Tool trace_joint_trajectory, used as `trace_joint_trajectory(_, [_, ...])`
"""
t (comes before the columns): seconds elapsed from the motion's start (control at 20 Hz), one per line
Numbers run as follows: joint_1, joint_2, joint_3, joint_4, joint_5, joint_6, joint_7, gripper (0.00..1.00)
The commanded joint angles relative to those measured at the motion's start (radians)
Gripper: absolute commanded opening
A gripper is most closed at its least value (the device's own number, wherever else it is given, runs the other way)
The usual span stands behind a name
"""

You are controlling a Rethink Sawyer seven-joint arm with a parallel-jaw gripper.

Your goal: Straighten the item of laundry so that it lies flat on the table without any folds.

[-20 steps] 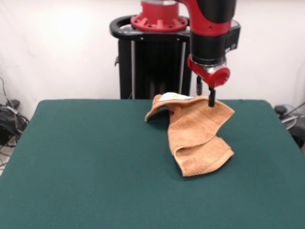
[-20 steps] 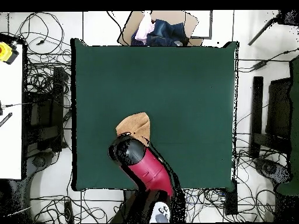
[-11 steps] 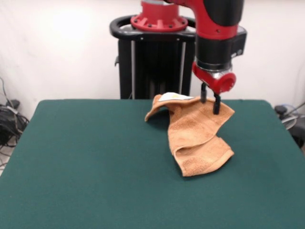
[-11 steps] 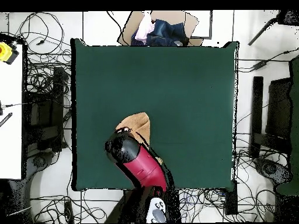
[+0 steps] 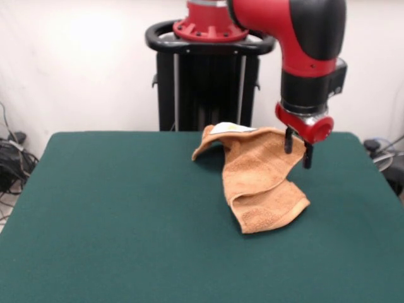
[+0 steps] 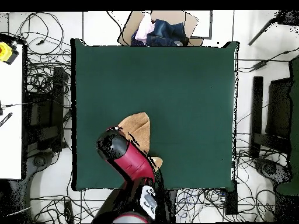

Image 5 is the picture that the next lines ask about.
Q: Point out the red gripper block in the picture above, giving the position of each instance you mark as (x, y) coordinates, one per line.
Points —
(309, 129)

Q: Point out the tan terry towel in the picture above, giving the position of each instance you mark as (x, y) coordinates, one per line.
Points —
(259, 170)

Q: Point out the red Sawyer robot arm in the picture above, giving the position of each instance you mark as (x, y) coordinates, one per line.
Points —
(284, 25)

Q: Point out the black power adapter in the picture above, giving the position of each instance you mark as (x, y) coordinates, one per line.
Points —
(372, 145)

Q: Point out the grey round base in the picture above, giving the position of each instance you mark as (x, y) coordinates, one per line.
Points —
(383, 161)

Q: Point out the dark green tablecloth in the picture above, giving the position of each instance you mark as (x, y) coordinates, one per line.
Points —
(94, 205)

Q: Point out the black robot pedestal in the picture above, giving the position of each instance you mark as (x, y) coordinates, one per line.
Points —
(195, 88)

